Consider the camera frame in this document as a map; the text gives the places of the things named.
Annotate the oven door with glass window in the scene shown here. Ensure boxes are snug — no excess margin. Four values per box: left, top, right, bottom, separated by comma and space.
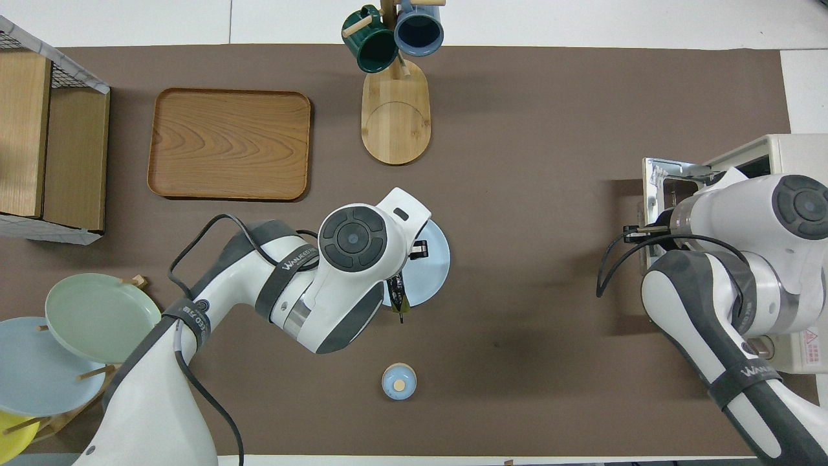
640, 157, 715, 272

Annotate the white toaster oven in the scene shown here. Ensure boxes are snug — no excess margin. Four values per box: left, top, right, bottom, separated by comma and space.
702, 133, 828, 376

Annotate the brown table mat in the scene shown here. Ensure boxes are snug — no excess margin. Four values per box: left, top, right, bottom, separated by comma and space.
0, 44, 819, 457

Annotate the wooden mug tree stand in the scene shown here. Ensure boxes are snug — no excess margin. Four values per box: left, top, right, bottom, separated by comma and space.
342, 0, 447, 166

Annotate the small blue white bell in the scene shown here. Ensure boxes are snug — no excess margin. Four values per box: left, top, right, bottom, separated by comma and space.
382, 362, 417, 401

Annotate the dark green mug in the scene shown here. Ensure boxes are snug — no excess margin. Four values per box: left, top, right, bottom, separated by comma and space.
342, 5, 399, 73

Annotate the wooden serving tray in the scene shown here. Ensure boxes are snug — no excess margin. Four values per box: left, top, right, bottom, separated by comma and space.
147, 87, 312, 201

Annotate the blue mug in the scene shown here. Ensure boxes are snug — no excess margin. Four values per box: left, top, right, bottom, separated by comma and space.
393, 0, 446, 58

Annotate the pale green racked plate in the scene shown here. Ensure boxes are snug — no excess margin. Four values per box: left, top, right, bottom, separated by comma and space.
45, 273, 162, 364

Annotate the wooden plate rack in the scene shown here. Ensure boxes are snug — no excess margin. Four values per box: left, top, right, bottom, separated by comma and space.
0, 275, 148, 447

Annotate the wooden two-tier shelf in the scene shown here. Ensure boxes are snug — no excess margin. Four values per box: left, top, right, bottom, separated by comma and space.
0, 50, 111, 232

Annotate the grey patterned cloth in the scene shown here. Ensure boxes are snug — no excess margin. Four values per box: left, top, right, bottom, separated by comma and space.
0, 16, 111, 94

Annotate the light blue racked plate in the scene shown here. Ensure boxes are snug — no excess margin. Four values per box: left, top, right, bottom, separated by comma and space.
0, 316, 107, 417

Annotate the yellow racked plate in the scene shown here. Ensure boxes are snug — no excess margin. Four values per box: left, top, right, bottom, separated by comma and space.
0, 411, 39, 463

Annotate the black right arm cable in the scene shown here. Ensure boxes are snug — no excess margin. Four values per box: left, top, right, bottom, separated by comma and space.
596, 223, 751, 318

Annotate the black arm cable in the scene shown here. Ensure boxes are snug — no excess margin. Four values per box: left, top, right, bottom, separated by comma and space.
167, 214, 321, 466
596, 223, 751, 318

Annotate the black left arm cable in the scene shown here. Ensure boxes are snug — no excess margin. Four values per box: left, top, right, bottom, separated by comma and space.
167, 214, 321, 466

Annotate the black wire basket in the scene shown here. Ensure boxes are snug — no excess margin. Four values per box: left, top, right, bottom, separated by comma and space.
0, 14, 112, 247

